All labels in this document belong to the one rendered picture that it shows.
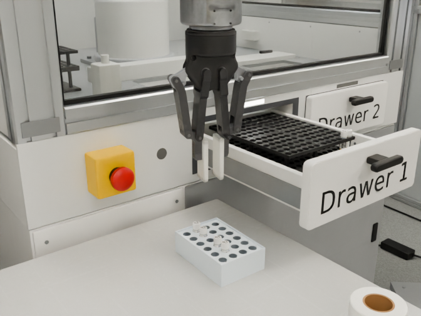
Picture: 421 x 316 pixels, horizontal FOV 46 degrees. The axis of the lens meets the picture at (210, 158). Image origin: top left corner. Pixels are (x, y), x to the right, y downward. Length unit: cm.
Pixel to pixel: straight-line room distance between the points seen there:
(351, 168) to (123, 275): 39
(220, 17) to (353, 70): 62
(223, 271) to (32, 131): 36
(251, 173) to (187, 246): 17
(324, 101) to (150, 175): 46
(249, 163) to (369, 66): 55
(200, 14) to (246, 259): 36
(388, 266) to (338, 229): 95
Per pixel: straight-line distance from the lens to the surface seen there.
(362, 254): 156
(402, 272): 232
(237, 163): 89
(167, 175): 95
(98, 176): 82
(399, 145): 91
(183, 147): 95
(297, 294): 74
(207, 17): 70
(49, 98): 81
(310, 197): 76
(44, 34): 80
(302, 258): 82
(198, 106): 75
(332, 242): 141
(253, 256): 76
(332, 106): 120
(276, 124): 102
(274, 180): 83
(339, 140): 94
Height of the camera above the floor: 119
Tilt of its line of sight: 20 degrees down
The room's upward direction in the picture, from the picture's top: straight up
